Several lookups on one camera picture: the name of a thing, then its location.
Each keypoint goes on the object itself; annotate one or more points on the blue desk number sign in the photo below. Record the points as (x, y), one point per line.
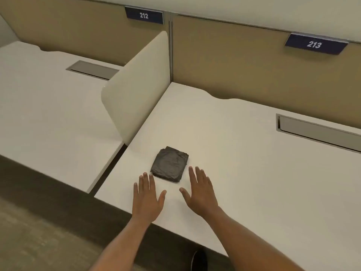
(144, 15)
(315, 44)

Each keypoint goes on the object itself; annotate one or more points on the person's left forearm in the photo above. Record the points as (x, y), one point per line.
(124, 245)

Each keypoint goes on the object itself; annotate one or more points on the folded black plastic bag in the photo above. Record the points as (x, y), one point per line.
(170, 164)

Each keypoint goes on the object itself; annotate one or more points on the person's right thumb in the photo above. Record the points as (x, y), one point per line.
(185, 194)

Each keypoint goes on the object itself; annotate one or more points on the white desk divider panel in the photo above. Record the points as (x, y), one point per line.
(138, 90)

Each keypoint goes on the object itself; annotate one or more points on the person's right middle finger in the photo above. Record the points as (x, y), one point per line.
(199, 179)

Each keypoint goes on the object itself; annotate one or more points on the person's left middle finger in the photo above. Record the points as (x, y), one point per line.
(146, 183)

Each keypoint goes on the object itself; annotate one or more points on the person's left little finger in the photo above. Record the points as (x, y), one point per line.
(135, 191)

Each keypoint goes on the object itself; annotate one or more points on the person's right forearm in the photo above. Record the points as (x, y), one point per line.
(248, 242)

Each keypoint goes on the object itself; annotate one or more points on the black shoe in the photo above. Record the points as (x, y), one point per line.
(199, 261)

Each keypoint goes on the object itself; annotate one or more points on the person's right hand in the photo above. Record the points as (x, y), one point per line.
(201, 197)

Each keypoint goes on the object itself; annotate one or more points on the grey metal partition post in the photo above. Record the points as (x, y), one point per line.
(170, 50)

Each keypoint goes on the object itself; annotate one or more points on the person's left hand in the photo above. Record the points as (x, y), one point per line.
(147, 204)

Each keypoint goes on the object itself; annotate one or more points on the tan fabric partition panel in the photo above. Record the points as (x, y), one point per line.
(253, 67)
(79, 28)

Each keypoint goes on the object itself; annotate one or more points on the person's left thumb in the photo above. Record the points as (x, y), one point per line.
(162, 198)

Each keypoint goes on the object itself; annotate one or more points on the person's right little finger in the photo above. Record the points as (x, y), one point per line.
(210, 186)

